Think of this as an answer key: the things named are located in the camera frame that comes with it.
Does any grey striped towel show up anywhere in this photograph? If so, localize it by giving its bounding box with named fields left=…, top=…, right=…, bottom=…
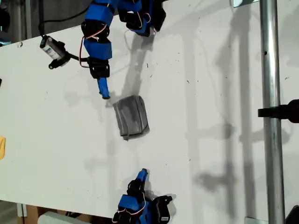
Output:
left=112, top=94, right=150, bottom=141

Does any grey metal pole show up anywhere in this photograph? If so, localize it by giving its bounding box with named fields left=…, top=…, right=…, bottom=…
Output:
left=24, top=0, right=32, bottom=39

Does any white box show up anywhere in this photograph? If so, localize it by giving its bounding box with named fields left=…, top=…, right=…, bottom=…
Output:
left=37, top=211, right=94, bottom=224

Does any black round object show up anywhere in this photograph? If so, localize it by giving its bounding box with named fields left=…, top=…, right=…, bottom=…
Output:
left=0, top=7, right=11, bottom=33

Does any yellow object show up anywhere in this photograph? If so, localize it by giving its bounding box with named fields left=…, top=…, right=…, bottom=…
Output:
left=0, top=136, right=7, bottom=161

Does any black clamp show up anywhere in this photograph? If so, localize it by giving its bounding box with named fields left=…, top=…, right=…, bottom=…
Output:
left=257, top=99, right=299, bottom=124

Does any large black object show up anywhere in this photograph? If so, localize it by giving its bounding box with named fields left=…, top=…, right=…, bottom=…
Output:
left=285, top=205, right=299, bottom=224

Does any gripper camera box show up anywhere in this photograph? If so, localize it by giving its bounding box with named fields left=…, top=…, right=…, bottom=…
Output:
left=153, top=195, right=174, bottom=224
left=39, top=35, right=66, bottom=63

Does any camera black stalk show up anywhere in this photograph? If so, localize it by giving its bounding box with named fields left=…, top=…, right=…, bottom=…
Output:
left=48, top=53, right=91, bottom=70

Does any black camera cable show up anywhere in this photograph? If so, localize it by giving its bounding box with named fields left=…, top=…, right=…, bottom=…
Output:
left=37, top=0, right=94, bottom=38

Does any brown wooden table frame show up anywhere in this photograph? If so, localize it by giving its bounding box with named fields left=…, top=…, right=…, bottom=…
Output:
left=24, top=205, right=39, bottom=224

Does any metal bracket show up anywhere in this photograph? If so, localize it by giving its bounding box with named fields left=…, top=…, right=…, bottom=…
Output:
left=230, top=0, right=259, bottom=9

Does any steel post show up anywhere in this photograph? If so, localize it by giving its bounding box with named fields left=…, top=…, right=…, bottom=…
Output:
left=259, top=0, right=287, bottom=224

